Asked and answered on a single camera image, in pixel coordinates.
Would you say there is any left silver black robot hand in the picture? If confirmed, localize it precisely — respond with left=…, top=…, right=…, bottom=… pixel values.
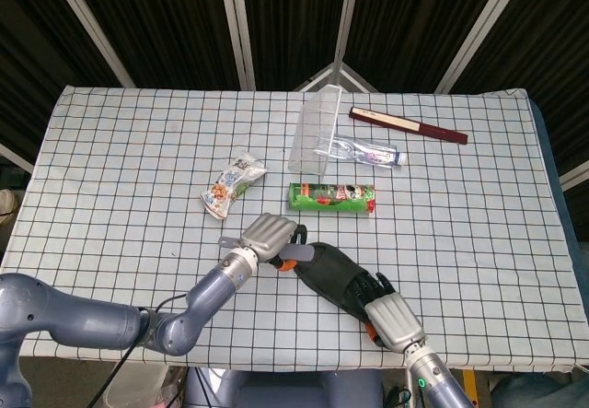
left=238, top=213, right=308, bottom=274

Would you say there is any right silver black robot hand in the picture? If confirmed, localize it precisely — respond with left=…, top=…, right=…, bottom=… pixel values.
left=347, top=272, right=427, bottom=349

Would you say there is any black rubber slipper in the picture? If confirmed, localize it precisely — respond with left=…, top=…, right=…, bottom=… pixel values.
left=294, top=241, right=383, bottom=324

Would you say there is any crumpled snack bag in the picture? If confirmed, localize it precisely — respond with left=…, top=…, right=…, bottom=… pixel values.
left=199, top=148, right=268, bottom=220

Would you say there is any green chips can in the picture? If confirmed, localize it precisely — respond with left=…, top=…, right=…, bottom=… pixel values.
left=287, top=181, right=377, bottom=218

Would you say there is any blue-grey robot torso base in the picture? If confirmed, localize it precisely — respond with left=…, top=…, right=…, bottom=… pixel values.
left=183, top=366, right=386, bottom=408

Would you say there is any clear plastic water bottle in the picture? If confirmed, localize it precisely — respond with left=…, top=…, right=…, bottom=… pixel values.
left=329, top=134, right=407, bottom=169

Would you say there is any checkered light blue tablecloth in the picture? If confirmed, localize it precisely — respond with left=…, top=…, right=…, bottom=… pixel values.
left=0, top=85, right=582, bottom=375

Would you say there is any dark red folded fan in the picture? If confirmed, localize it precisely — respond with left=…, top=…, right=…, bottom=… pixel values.
left=348, top=106, right=469, bottom=146

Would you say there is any black folding partition screen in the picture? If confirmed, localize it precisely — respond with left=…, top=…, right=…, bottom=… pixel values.
left=0, top=0, right=589, bottom=191

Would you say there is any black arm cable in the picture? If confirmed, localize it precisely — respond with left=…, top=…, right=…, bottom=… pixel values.
left=98, top=294, right=191, bottom=408

